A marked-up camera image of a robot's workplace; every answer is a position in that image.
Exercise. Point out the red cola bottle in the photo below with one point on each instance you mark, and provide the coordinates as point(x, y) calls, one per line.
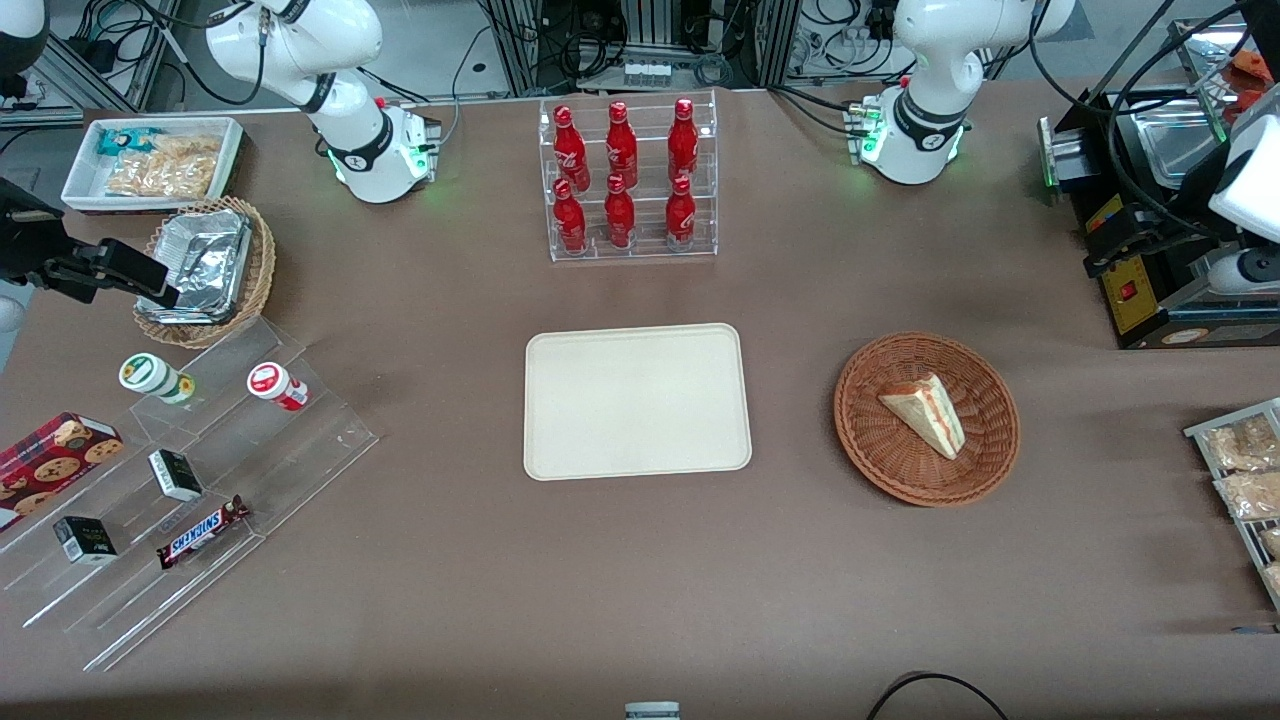
point(570, 222)
point(680, 218)
point(619, 216)
point(683, 140)
point(621, 148)
point(570, 150)

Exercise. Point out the light wicker basket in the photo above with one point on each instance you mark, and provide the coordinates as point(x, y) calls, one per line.
point(262, 260)

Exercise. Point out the aluminium foil container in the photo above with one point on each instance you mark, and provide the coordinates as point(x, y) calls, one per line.
point(205, 265)

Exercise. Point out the clear acrylic stepped display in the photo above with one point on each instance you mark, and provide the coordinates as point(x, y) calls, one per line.
point(290, 460)

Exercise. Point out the tray of packaged snacks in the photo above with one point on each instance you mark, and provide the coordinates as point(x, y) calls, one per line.
point(1205, 432)

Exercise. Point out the red sausage on skewer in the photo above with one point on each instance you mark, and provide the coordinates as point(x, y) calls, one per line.
point(1248, 102)
point(1255, 65)

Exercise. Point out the teal snack packet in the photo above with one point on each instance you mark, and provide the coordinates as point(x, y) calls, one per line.
point(125, 140)

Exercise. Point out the red cookie box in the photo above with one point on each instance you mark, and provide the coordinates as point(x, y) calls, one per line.
point(50, 460)

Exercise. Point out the round brown wicker basket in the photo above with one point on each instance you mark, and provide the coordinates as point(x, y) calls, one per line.
point(900, 470)

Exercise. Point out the red lid cup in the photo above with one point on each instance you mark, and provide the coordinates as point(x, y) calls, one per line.
point(272, 384)

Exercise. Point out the grey device edge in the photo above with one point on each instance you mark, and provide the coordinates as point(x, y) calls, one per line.
point(652, 711)

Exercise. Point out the black food warmer cabinet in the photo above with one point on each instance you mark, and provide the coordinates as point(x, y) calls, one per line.
point(1140, 300)

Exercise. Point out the beige plastic serving tray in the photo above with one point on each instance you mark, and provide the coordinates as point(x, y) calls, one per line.
point(637, 400)

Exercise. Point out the white power strip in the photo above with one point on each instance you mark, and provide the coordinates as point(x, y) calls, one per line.
point(645, 73)

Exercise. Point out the clear acrylic bottle rack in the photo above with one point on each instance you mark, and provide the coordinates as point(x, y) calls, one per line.
point(645, 250)

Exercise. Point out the small black box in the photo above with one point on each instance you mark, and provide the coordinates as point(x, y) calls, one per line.
point(175, 475)
point(85, 540)

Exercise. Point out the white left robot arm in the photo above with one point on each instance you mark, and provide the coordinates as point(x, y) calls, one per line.
point(930, 60)

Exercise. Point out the white rectangular snack bin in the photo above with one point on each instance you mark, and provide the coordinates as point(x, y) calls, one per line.
point(80, 185)

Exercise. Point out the green lid cup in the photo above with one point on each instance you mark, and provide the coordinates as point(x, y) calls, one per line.
point(150, 375)

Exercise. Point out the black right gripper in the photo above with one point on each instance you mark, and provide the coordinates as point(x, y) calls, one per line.
point(27, 247)

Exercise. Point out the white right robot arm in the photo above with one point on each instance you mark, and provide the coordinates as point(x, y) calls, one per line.
point(350, 120)

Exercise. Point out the steel warmer pan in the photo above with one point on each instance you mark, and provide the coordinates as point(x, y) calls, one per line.
point(1180, 150)

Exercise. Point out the triangular sandwich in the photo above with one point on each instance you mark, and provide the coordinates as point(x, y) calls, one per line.
point(930, 410)

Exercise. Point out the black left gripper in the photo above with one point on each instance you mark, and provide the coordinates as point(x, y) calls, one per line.
point(1176, 222)

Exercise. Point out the clear bag of chips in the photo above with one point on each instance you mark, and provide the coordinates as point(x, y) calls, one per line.
point(170, 170)

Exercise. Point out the Snickers chocolate bar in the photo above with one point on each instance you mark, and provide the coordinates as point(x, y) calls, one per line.
point(200, 532)

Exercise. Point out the clear bag of crackers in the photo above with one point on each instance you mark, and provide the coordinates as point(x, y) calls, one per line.
point(1245, 445)
point(1255, 495)
point(1273, 580)
point(1272, 542)

